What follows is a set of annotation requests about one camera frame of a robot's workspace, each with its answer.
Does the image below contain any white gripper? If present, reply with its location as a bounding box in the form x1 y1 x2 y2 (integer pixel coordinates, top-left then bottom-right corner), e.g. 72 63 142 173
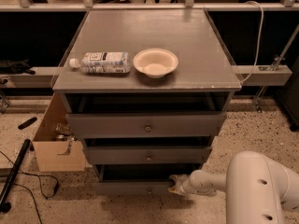
168 175 193 195

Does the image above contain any grey bottom drawer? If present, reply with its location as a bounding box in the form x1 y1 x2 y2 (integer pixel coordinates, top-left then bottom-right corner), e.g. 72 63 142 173
93 163 202 195

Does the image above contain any grey drawer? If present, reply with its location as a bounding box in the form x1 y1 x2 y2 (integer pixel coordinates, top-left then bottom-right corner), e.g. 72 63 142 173
65 112 226 139
93 163 202 195
83 146 211 164

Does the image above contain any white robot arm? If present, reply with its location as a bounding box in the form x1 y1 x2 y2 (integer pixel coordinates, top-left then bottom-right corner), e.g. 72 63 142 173
169 151 299 224

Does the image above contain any grey middle drawer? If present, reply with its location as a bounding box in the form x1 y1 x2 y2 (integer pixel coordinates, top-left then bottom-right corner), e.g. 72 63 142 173
83 146 211 164

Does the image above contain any grey three-drawer cabinet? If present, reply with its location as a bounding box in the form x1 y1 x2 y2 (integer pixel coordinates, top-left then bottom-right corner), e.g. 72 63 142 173
51 8 243 185

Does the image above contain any grey top drawer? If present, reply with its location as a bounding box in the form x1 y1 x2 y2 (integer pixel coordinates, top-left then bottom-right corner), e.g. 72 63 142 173
65 112 226 139

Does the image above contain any open cardboard box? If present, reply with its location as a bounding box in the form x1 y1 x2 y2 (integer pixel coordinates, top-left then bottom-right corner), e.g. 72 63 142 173
33 94 86 172

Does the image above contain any white paper bowl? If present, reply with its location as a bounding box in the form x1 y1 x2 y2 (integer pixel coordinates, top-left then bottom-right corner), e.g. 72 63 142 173
133 49 178 78

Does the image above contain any clear plastic water bottle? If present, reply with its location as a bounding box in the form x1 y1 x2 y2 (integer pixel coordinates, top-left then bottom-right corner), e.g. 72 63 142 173
69 52 131 74

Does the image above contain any small black remote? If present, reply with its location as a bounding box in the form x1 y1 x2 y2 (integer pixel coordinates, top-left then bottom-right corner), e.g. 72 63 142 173
18 117 37 130

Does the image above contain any diagonal metal strut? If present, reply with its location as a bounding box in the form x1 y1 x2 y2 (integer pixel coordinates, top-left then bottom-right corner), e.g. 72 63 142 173
253 24 299 113

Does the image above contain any black pole on floor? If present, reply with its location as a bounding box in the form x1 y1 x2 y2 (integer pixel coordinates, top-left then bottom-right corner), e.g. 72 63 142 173
0 139 31 213

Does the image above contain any black bag on beam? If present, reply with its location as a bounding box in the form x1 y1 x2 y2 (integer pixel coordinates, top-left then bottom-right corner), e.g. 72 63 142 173
0 59 36 75

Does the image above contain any black cable on floor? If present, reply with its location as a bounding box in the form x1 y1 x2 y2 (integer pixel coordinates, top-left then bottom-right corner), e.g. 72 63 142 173
0 149 61 224

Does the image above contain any white hanging cable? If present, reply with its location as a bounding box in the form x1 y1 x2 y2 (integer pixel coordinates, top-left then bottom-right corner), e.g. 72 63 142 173
240 0 265 85

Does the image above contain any metal railing frame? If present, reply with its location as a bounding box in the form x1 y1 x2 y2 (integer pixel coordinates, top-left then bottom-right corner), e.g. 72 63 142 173
0 0 299 11

